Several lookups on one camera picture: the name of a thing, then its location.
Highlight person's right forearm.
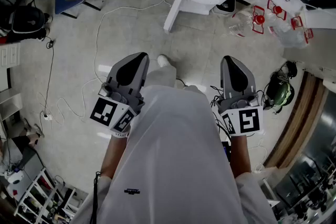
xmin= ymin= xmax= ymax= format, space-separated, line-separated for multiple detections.
xmin=229 ymin=135 xmax=252 ymax=179

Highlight white wristband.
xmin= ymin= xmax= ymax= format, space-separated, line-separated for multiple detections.
xmin=110 ymin=130 xmax=131 ymax=140

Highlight white metal shelf rack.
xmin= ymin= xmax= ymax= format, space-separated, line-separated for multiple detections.
xmin=13 ymin=167 xmax=81 ymax=224

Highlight thin black floor cable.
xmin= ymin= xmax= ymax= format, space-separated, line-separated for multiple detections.
xmin=41 ymin=36 xmax=56 ymax=116

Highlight person's left forearm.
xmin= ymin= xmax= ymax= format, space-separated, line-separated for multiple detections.
xmin=99 ymin=134 xmax=131 ymax=179

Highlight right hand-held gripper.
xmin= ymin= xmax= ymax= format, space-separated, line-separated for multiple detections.
xmin=215 ymin=56 xmax=265 ymax=137

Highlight person's white shirt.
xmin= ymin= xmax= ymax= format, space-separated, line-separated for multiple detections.
xmin=70 ymin=85 xmax=279 ymax=224

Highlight long white floor cable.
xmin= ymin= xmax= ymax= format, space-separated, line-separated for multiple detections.
xmin=36 ymin=0 xmax=182 ymax=126

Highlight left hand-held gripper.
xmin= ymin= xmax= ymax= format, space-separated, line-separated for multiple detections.
xmin=89 ymin=52 xmax=150 ymax=134

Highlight person's light grey trousers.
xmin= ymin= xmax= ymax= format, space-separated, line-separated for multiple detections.
xmin=145 ymin=63 xmax=207 ymax=97

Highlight black backpack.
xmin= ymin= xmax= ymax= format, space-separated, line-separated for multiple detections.
xmin=0 ymin=0 xmax=53 ymax=44

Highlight black strap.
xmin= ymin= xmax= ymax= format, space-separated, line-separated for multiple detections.
xmin=92 ymin=171 xmax=102 ymax=224

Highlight black headphones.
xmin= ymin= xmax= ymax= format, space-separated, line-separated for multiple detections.
xmin=285 ymin=60 xmax=299 ymax=79

